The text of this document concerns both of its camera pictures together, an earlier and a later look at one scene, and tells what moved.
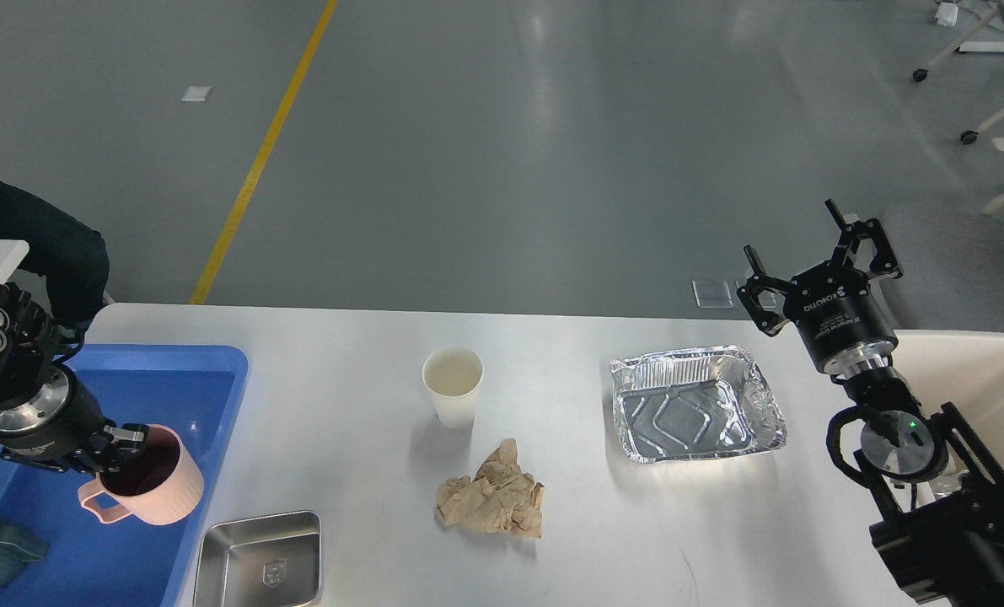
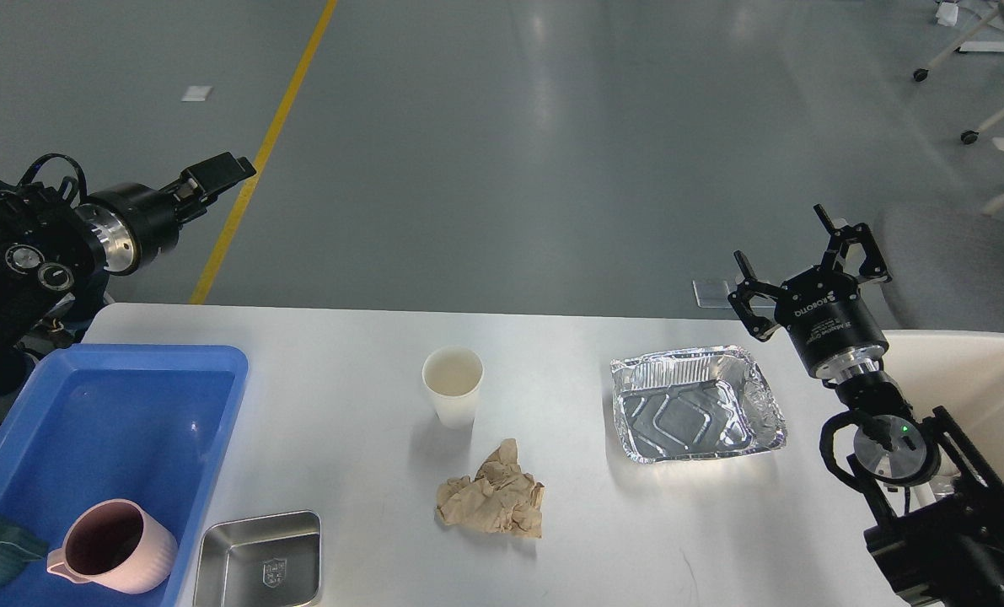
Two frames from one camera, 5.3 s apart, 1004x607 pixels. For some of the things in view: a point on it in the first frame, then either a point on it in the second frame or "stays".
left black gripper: x=50 y=420 -> x=129 y=224
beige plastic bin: x=992 y=381 stays
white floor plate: x=196 y=94 stays
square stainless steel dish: x=270 y=561 stays
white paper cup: x=453 y=374 stays
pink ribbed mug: x=158 y=485 -> x=116 y=544
